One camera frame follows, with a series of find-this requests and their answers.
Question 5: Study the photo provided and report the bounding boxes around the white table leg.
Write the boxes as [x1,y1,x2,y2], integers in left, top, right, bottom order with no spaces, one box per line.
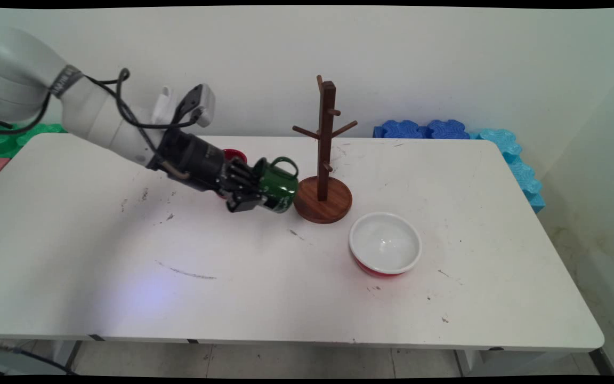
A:
[455,349,571,377]

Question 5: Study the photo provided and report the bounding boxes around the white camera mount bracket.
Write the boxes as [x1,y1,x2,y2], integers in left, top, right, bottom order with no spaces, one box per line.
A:
[151,86,173,124]

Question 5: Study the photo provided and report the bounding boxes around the grey strap on arm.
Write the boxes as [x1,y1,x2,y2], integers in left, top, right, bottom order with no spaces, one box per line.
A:
[49,65,84,99]

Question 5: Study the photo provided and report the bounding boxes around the green foam mat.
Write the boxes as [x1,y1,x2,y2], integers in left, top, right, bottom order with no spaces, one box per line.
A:
[0,123,68,159]

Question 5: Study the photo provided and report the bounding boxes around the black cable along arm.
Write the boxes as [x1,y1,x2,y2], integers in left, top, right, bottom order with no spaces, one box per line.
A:
[0,68,201,155]

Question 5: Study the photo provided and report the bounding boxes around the white bowl with red outside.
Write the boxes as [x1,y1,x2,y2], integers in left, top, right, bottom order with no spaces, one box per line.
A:
[349,212,423,278]

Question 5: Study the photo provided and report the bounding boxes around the wooden mug tree stand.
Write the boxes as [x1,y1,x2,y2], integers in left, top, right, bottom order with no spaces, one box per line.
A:
[292,75,353,225]

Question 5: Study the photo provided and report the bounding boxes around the cyan foam mat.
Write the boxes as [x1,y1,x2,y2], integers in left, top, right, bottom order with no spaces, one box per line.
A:
[470,128,546,214]

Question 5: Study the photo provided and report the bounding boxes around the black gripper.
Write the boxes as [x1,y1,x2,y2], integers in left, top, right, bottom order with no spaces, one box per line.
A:
[149,128,268,213]

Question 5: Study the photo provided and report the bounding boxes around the dark blue foam mat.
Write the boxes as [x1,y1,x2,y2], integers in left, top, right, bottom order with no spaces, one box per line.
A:
[373,119,429,140]
[426,119,471,140]

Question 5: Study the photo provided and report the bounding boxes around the green enamel mug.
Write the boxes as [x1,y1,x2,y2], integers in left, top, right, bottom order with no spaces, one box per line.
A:
[253,156,300,214]

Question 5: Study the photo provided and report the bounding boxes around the cable under table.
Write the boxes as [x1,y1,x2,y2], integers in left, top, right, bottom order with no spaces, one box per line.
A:
[0,337,76,375]

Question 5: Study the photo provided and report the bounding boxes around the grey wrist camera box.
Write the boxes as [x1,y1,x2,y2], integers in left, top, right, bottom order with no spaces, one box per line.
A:
[173,84,216,129]

